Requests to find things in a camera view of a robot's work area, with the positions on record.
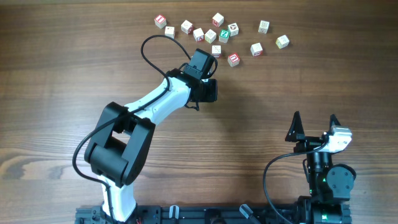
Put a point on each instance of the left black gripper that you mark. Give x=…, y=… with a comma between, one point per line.
x=212, y=86

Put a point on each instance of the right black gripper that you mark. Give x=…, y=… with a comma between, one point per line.
x=296, y=134

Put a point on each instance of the white block red sketch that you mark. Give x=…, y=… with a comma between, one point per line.
x=216, y=51

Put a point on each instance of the red U letter block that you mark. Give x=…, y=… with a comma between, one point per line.
x=233, y=59

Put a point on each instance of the plain white wooden block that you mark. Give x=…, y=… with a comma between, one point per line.
x=170, y=31

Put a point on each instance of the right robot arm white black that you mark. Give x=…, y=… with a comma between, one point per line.
x=330, y=184

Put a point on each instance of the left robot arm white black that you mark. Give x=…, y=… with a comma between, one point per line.
x=119, y=145

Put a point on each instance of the white block yellow side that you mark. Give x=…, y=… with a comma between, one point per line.
x=210, y=36

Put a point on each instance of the white block red A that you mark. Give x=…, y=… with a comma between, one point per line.
x=198, y=35

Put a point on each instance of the green Z letter block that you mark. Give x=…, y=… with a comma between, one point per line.
x=224, y=36

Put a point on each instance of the white block red side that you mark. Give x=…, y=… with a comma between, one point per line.
x=186, y=27

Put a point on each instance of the white block red bottom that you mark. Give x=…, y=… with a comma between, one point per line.
x=256, y=49

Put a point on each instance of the white block dark picture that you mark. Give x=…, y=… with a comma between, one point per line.
x=233, y=29

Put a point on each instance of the red M letter block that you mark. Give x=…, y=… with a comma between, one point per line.
x=217, y=19

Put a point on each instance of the red I letter block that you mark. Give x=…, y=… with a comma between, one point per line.
x=160, y=21

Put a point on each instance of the white block tan picture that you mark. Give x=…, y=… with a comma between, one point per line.
x=263, y=27

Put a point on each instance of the yellow edged white block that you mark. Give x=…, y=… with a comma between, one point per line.
x=282, y=41

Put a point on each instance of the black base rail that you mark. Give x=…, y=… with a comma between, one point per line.
x=293, y=213

